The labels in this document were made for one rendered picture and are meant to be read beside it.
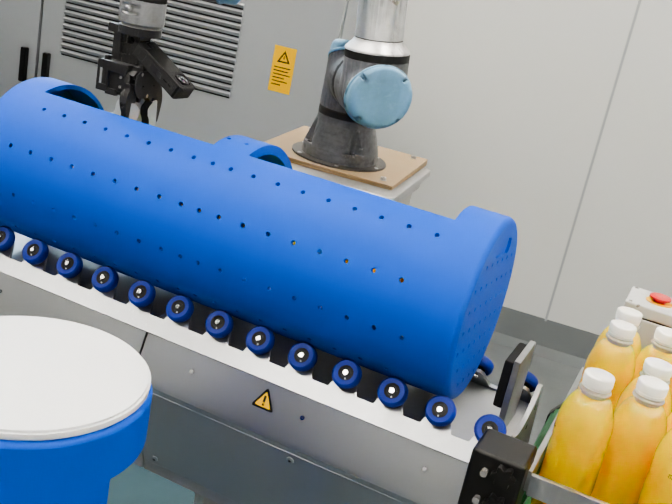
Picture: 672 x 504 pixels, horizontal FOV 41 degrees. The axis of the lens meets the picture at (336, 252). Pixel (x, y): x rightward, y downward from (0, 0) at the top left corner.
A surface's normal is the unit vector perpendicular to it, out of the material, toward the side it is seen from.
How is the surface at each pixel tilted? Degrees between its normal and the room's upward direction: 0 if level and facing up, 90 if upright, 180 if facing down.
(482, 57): 90
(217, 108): 90
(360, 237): 55
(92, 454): 90
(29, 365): 0
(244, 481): 110
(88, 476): 90
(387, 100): 99
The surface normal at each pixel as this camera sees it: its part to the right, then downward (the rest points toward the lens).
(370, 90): 0.18, 0.50
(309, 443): -0.33, -0.11
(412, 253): -0.21, -0.40
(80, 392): 0.19, -0.93
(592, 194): -0.32, 0.25
